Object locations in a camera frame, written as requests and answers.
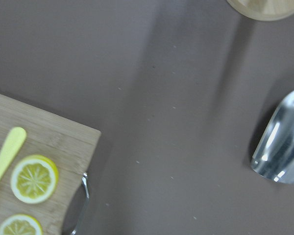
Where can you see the bamboo cutting board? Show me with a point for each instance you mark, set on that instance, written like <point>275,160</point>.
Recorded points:
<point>68,144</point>

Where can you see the thick lemon half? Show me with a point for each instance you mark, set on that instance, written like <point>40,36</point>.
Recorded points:
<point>34,179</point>

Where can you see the yellow plastic knife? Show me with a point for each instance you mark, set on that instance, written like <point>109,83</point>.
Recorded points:
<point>10,148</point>

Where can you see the metal scoop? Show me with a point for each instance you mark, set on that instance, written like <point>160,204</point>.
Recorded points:
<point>273,157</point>

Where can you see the wooden mug tree stand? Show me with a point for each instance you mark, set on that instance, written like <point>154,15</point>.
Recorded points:
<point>264,10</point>

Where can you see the thin lemon slice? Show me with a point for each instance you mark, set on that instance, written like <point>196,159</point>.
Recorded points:
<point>21,224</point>

